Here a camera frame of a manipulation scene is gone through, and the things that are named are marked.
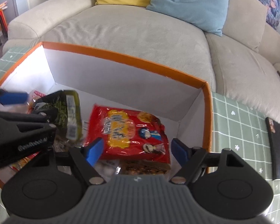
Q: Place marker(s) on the blue patterned pillow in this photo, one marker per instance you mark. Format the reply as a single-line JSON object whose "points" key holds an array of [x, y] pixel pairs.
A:
{"points": [[271, 4]]}

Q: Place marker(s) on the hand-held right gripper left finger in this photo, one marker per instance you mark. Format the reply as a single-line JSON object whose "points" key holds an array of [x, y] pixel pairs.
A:
{"points": [[94, 150]]}

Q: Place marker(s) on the beige sofa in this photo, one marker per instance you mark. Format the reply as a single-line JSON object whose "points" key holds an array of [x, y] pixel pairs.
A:
{"points": [[135, 32]]}

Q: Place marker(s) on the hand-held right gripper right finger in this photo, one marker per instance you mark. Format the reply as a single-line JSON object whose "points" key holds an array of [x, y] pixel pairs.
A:
{"points": [[179, 150]]}

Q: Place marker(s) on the orange cardboard box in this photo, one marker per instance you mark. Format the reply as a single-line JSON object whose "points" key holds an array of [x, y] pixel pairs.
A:
{"points": [[130, 84]]}

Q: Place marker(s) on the light blue pillow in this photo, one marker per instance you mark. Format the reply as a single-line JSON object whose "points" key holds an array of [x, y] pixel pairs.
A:
{"points": [[191, 4]]}

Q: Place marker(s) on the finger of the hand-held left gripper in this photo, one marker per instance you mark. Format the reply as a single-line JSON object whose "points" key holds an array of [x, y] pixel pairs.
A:
{"points": [[44, 115], [14, 98]]}

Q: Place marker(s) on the black notebook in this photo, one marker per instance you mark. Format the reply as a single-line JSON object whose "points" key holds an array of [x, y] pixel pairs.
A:
{"points": [[278, 149]]}

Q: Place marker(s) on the red snack packet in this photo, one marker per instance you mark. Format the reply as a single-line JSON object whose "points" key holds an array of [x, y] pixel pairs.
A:
{"points": [[130, 133]]}

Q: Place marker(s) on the dark green snack packet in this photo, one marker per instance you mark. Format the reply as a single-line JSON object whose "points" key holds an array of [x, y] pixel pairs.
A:
{"points": [[68, 112]]}

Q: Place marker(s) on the clear packet of white balls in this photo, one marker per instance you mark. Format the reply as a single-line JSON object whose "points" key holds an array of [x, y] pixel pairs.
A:
{"points": [[107, 170]]}

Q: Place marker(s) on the clear packet of peanuts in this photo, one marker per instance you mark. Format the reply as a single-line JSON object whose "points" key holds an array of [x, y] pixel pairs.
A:
{"points": [[144, 168]]}

